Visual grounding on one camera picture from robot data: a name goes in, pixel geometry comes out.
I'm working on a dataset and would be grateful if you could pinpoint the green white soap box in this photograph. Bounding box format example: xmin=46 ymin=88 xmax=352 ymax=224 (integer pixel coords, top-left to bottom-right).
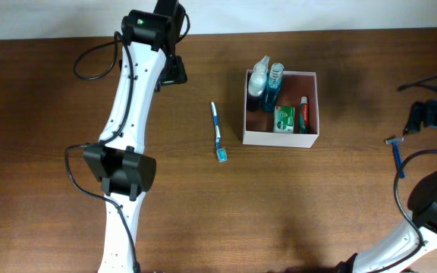
xmin=273 ymin=105 xmax=295 ymax=133

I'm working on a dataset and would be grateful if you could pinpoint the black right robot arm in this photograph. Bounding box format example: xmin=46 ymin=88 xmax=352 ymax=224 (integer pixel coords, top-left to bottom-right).
xmin=335 ymin=75 xmax=437 ymax=273

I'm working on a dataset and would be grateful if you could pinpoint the blue mouthwash bottle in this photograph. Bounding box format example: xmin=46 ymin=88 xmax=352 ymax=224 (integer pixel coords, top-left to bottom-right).
xmin=261 ymin=63 xmax=285 ymax=113

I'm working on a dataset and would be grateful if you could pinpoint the green white toothpaste tube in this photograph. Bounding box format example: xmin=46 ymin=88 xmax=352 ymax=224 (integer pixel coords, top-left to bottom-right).
xmin=299 ymin=96 xmax=309 ymax=134

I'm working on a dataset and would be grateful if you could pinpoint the blue disposable razor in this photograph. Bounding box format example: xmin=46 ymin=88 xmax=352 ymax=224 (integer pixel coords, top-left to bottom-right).
xmin=384 ymin=136 xmax=405 ymax=179

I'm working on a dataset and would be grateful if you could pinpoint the blue white toothbrush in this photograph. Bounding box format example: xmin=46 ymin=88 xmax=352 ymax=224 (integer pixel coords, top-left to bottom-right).
xmin=210 ymin=102 xmax=228 ymax=162

